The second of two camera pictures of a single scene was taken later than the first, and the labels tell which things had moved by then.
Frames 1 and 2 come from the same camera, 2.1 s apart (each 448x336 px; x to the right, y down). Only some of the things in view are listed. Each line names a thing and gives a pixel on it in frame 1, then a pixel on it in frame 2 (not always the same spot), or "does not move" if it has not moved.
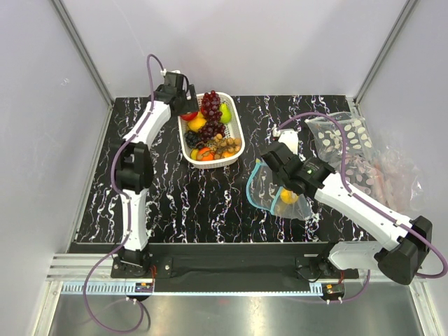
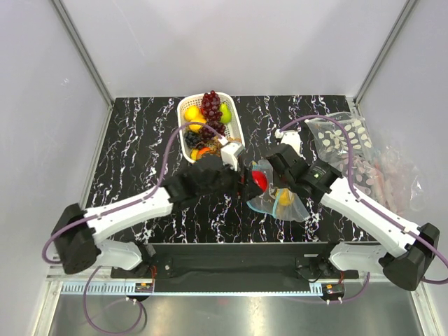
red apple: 189,116 to 260,178
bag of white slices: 327,136 does not move
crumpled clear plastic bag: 398,178 does not move
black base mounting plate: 232,262 does not move
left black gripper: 190,106 to 244,188
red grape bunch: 211,109 does not move
